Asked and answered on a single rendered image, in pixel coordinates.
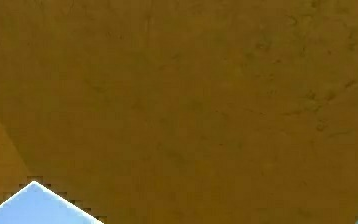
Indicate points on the pale blue box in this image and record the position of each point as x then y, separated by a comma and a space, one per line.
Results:
37, 208

